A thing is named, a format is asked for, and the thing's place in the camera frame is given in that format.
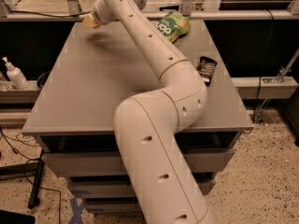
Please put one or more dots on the grey drawer cabinet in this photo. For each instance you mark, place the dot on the grey drawer cabinet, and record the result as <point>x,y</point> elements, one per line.
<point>99,68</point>

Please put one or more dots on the top grey drawer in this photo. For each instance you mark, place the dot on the top grey drawer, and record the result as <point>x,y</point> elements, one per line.
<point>200,160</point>

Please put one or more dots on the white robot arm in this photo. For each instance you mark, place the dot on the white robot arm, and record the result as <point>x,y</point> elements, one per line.
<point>145,124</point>

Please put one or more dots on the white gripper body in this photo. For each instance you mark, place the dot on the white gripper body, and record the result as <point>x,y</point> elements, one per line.
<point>99,16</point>

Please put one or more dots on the green snack bag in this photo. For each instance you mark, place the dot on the green snack bag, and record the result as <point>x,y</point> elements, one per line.
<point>173,25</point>

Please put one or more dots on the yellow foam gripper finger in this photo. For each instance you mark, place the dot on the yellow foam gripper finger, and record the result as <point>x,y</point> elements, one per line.
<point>89,21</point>

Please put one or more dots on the middle grey drawer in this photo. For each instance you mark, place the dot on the middle grey drawer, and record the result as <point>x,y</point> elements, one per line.
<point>102,189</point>

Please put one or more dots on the black metal floor bar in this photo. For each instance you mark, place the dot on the black metal floor bar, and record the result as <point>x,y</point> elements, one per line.
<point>33,200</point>

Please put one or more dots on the dark tablet corner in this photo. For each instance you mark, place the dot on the dark tablet corner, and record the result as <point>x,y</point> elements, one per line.
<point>7,217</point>

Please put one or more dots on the bottom grey drawer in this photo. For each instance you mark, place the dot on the bottom grey drawer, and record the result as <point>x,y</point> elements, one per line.
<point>112,205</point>

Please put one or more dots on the blue tape cross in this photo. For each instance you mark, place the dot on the blue tape cross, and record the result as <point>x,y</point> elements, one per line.
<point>79,215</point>

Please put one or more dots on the grey drawer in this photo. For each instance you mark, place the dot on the grey drawer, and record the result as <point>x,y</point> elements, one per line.
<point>102,189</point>
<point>200,160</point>
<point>112,205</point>

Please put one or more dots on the white pump bottle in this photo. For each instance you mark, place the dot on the white pump bottle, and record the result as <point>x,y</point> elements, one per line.
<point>15,75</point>

